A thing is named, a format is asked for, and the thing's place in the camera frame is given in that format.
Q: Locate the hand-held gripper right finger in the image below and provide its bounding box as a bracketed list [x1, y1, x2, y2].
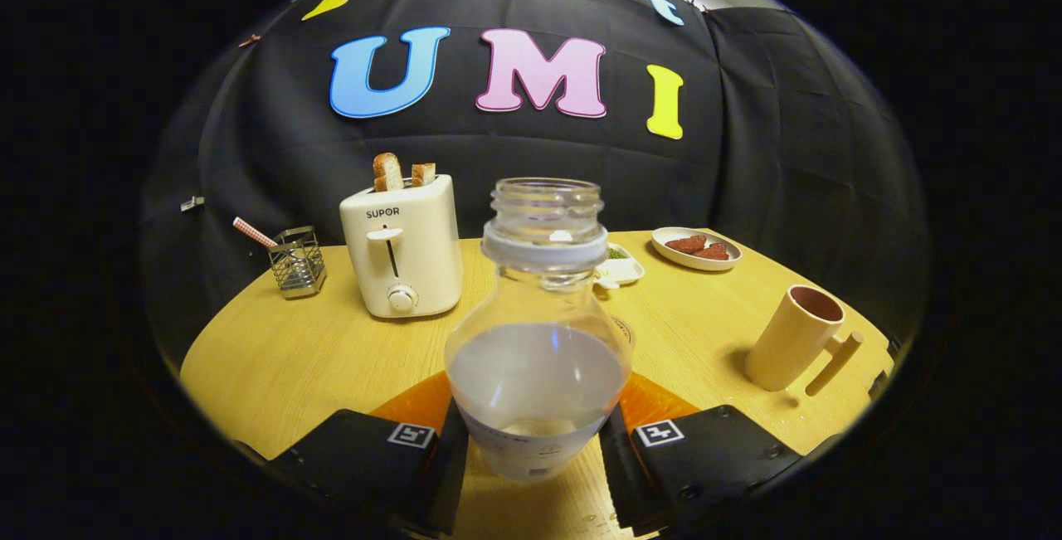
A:
[599, 372, 804, 537]

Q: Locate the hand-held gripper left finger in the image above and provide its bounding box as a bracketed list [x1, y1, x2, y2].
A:
[236, 370, 471, 537]

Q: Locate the clear plastic juice bottle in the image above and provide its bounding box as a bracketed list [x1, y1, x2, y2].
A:
[444, 177, 633, 483]

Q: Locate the beige cup with handle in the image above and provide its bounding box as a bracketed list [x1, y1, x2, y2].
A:
[744, 285, 864, 397]

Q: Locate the wooden table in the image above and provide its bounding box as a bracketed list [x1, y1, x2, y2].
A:
[180, 229, 895, 540]

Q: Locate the white divided snack dish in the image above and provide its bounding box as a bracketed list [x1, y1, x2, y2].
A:
[593, 241, 645, 289]

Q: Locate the cream white toaster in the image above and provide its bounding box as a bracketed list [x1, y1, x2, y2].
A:
[339, 174, 464, 319]

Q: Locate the white oval plate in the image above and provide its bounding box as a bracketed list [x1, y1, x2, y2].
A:
[650, 226, 743, 272]

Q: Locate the rounded bread slice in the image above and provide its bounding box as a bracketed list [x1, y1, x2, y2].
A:
[373, 153, 405, 192]

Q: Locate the pink striped straw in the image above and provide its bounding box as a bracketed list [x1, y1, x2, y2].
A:
[232, 217, 279, 249]

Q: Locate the wire mesh holder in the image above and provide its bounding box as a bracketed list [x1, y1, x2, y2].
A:
[267, 226, 327, 300]

